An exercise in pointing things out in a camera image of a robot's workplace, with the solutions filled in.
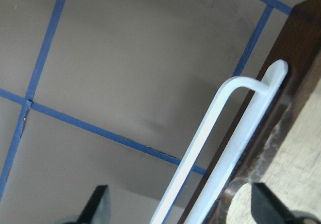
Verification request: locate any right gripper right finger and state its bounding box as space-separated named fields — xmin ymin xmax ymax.
xmin=251 ymin=182 xmax=320 ymax=224

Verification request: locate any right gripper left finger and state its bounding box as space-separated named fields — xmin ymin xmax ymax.
xmin=58 ymin=185 xmax=111 ymax=224

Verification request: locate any wooden drawer with white handle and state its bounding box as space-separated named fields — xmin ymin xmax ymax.
xmin=151 ymin=0 xmax=320 ymax=223

